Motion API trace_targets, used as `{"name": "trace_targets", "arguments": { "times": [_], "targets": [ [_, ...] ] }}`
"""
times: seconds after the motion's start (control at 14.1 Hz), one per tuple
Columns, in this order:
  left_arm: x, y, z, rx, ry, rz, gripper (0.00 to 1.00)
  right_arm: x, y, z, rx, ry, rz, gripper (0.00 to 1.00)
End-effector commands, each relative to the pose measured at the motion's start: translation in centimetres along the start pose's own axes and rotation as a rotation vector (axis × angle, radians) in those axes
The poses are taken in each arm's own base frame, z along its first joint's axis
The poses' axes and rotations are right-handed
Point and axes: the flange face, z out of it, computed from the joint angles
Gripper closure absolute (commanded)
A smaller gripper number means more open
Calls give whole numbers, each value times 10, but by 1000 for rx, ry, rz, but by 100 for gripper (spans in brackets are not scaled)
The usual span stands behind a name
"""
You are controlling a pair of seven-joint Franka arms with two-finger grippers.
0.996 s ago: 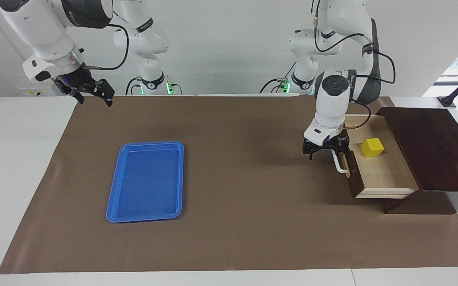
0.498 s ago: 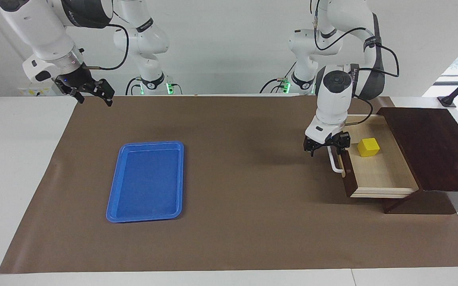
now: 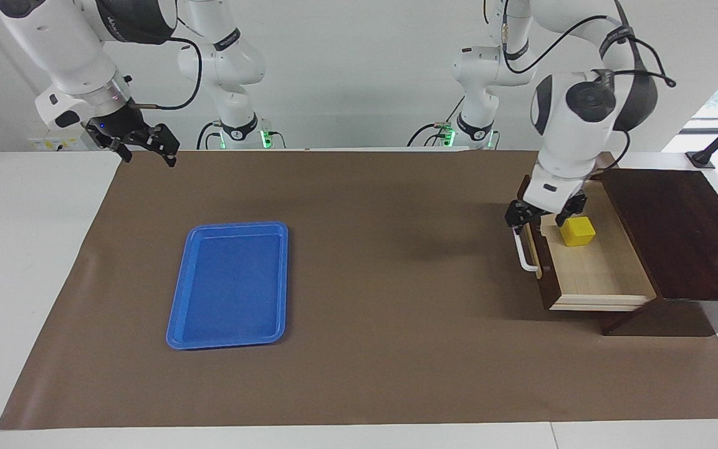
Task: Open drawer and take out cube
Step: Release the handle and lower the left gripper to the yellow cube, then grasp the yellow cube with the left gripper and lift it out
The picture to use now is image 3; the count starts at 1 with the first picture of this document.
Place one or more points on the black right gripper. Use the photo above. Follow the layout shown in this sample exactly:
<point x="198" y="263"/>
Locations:
<point x="119" y="128"/>

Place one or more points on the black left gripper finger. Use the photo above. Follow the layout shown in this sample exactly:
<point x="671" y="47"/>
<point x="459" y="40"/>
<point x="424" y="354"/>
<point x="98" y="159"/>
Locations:
<point x="571" y="212"/>
<point x="524" y="215"/>

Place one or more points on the yellow cube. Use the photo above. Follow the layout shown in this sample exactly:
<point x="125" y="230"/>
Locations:
<point x="578" y="232"/>

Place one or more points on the wooden drawer with dark front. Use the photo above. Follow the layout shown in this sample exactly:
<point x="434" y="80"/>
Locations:
<point x="596" y="274"/>

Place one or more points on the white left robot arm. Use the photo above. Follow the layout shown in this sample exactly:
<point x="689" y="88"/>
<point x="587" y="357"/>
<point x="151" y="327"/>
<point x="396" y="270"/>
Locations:
<point x="571" y="143"/>

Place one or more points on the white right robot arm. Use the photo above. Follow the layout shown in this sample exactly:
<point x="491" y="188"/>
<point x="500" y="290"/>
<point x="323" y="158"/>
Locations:
<point x="66" y="43"/>

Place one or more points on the dark wooden drawer cabinet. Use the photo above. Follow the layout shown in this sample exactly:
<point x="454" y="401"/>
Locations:
<point x="677" y="237"/>

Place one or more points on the white power strip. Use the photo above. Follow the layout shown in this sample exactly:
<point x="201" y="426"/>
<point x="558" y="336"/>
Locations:
<point x="47" y="144"/>

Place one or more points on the brown table mat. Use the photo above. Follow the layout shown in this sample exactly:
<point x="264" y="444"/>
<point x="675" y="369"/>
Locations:
<point x="396" y="312"/>

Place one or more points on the blue plastic tray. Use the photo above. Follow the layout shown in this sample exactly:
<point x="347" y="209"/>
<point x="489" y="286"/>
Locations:
<point x="228" y="287"/>

